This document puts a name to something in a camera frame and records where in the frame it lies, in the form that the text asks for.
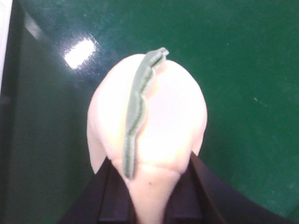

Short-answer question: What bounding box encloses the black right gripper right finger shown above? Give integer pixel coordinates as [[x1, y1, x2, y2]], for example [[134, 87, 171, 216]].
[[164, 153, 291, 224]]

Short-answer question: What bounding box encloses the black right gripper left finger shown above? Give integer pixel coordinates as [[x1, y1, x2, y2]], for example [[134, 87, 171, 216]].
[[58, 158, 136, 224]]

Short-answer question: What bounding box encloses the yellow round plush toy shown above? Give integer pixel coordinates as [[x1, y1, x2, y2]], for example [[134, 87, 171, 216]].
[[87, 54, 207, 224]]

